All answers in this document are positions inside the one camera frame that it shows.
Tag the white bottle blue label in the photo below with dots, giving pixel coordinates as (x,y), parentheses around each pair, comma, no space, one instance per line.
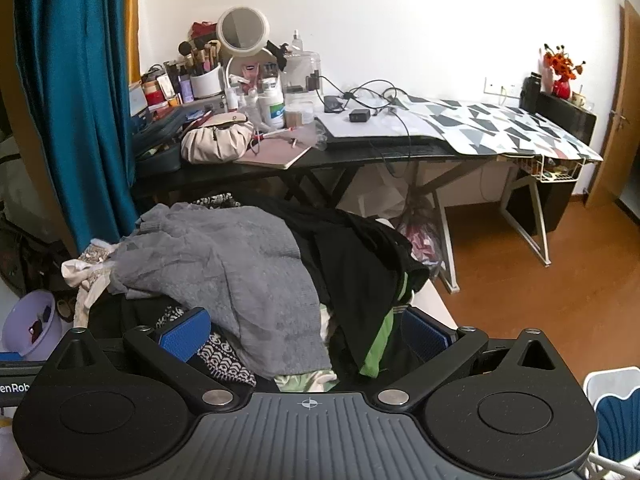
(272,110)

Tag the black white patterned garment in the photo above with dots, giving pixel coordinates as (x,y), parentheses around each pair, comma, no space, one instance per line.
(227,366)

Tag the wooden door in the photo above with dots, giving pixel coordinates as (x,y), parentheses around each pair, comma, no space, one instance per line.
(620,110)

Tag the green garment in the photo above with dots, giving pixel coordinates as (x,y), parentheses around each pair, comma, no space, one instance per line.
(376,355)

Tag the bunch of makeup brushes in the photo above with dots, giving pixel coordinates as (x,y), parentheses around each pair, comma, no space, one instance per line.
(202,55)

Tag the blue white chair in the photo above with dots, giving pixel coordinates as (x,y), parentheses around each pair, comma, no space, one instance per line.
(615,410)

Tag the round vanity mirror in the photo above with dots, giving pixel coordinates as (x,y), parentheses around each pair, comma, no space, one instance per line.
(243,30)

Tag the white wall socket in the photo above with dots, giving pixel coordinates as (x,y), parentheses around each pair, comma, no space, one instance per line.
(500,86)

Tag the dark bag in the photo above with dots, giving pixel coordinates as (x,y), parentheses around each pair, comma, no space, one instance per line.
(35,260)

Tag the teal curtain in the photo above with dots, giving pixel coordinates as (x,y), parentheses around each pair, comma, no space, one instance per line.
(75,85)

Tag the beige garment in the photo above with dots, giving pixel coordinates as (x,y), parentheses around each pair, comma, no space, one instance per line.
(80,271)

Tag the clear spray bottle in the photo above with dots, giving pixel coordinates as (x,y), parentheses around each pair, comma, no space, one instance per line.
(297,42)

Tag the orange artificial flowers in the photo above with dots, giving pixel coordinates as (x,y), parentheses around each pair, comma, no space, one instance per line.
(564,60)

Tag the grey knit sweater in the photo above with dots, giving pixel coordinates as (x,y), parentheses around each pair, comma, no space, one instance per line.
(240,280)

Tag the white brush holder cup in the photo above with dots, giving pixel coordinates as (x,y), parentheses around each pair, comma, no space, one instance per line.
(206,84)

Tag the black desk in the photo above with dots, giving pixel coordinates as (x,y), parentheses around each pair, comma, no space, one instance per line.
(215,176)

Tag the purple plastic basin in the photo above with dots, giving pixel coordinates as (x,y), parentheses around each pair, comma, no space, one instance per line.
(20,327)

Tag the black side cabinet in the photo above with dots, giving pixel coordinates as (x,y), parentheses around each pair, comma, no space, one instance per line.
(565,121)

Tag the pink notebook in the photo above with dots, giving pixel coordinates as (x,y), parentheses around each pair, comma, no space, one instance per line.
(275,153)

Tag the red flower vase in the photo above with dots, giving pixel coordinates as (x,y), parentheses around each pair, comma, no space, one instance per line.
(561,89)

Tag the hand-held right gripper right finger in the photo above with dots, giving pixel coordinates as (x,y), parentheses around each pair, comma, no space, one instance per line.
(424,332)

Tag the clear plastic storage box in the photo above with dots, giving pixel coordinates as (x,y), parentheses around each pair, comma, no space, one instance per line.
(303,67)

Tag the plastic bag with clothes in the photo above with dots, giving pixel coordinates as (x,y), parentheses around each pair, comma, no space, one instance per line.
(422,246)

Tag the black power adapter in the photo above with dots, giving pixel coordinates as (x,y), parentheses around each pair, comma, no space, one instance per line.
(360,115)

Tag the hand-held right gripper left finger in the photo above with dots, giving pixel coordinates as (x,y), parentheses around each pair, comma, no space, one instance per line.
(185,334)

